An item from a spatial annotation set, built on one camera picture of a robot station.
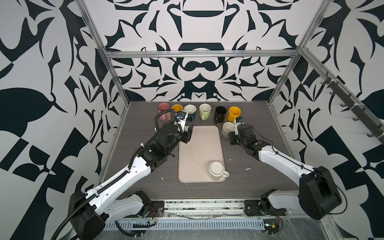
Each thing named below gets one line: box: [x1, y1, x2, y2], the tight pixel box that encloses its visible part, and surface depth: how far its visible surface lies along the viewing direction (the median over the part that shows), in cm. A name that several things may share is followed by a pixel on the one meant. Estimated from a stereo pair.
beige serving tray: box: [178, 125, 226, 183], surface depth 95 cm
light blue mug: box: [171, 104, 184, 113], surface depth 104 cm
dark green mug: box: [183, 104, 197, 122], surface depth 104 cm
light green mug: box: [199, 103, 212, 121], surface depth 107 cm
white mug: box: [209, 161, 230, 181], surface depth 81 cm
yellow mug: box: [227, 106, 242, 124], surface depth 106 cm
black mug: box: [213, 106, 227, 125], surface depth 107 cm
